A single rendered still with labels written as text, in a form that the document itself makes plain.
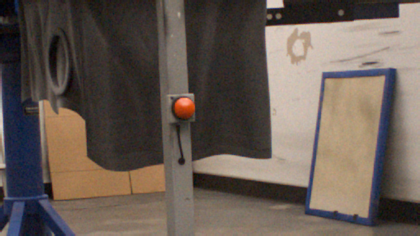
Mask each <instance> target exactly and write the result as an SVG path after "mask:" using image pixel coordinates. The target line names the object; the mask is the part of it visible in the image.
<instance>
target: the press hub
mask: <svg viewBox="0 0 420 236"><path fill-rule="evenodd" d="M14 1H15V0H0V3H1V12H0V19H1V24H2V27H0V36H2V41H0V79H1V94H2V121H3V134H4V148H5V162H6V177H7V197H5V198H4V199H3V200H4V214H5V215H8V219H9V224H10V219H11V213H12V209H13V205H14V202H26V207H27V217H26V221H25V228H24V233H23V236H47V235H46V224H45V223H44V222H43V221H42V219H41V218H40V217H39V216H38V211H37V201H39V200H44V199H46V200H47V201H48V195H46V194H44V191H43V163H42V148H41V133H40V119H39V102H32V98H28V99H26V100H25V101H23V103H22V79H21V43H16V40H15V35H17V34H20V33H21V30H20V26H17V27H15V25H16V24H19V23H20V22H19V16H18V15H17V14H16V13H15V12H14V11H13V2H14Z"/></svg>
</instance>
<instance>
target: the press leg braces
mask: <svg viewBox="0 0 420 236"><path fill-rule="evenodd" d="M37 211H38V216H39V217H40V218H41V219H42V221H43V222H44V223H45V224H46V235H47V236H52V233H51V231H52V232H53V234H54V235H55V236H76V235H75V233H74V232H73V231H72V230H71V228H70V227H69V226H68V225H67V223H66V222H65V221H64V220H63V219H62V218H61V217H60V216H59V214H58V213H57V212H56V211H55V209H54V208H53V207H52V206H51V204H50V203H49V202H48V201H47V200H46V199H44V200H39V201H37ZM26 217H27V207H26V202H14V205H13V209H12V213H11V219H10V224H9V227H8V231H7V236H23V233H24V228H25V221H26ZM8 222H9V219H8V215H5V214H4V203H3V204H2V206H1V207H0V233H1V232H2V231H3V229H4V228H5V227H6V225H7V224H8ZM50 230H51V231H50Z"/></svg>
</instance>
